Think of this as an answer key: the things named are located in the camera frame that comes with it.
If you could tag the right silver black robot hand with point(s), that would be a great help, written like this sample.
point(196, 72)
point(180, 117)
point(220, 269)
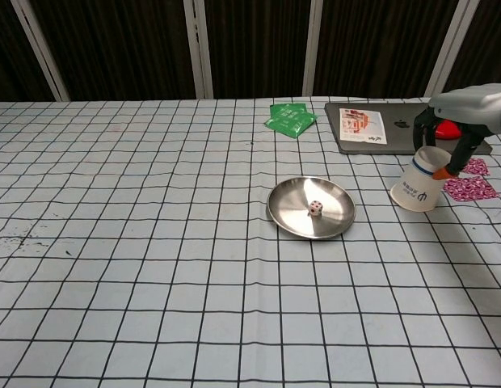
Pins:
point(472, 105)

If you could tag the white paper cup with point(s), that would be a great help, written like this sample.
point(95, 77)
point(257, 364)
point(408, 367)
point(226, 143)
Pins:
point(416, 186)

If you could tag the small white die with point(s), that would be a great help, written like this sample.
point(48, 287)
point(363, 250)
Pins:
point(315, 207)

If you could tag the round metal plate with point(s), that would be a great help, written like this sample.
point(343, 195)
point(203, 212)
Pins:
point(291, 206)

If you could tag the red round disc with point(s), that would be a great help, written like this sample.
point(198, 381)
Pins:
point(447, 130)

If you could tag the pink patterned card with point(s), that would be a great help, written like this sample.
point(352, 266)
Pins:
point(477, 166)
point(470, 189)

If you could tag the grey closed laptop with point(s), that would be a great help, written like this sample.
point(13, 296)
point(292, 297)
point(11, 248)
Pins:
point(400, 135)

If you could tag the white red printed card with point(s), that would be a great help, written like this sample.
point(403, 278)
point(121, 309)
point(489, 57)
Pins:
point(361, 125)

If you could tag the green sachet packet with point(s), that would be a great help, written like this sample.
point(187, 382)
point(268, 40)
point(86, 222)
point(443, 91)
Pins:
point(291, 121)
point(276, 108)

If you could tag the white frame post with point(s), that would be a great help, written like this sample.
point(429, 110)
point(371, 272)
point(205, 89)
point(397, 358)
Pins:
point(446, 48)
point(40, 50)
point(198, 48)
point(313, 48)

